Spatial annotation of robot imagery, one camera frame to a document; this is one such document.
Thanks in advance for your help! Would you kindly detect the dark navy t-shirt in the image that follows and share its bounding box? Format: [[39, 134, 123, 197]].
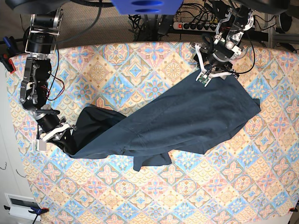
[[69, 74, 261, 171]]

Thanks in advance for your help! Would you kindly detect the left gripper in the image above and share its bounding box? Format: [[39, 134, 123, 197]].
[[206, 45, 242, 72]]

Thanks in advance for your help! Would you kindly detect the red black clamp upper left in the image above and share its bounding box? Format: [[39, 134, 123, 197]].
[[0, 36, 17, 74]]

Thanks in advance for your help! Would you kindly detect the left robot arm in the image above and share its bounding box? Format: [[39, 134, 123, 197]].
[[207, 0, 299, 77]]

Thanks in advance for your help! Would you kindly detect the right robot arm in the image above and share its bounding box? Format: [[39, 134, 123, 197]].
[[5, 0, 77, 155]]

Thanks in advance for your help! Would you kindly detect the blue clamp lower left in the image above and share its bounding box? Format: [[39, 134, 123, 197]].
[[3, 205, 49, 221]]

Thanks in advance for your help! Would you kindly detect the white power strip red switch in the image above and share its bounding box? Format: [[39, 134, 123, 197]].
[[172, 22, 216, 32]]

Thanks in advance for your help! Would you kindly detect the patterned colourful tablecloth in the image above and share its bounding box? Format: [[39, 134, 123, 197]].
[[6, 42, 299, 224]]

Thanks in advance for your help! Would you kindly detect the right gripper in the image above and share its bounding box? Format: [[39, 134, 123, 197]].
[[34, 109, 76, 155]]

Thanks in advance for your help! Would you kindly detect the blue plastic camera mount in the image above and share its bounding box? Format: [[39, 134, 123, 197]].
[[111, 0, 183, 15]]

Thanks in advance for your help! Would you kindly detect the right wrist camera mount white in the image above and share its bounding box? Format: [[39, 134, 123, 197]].
[[33, 122, 77, 151]]

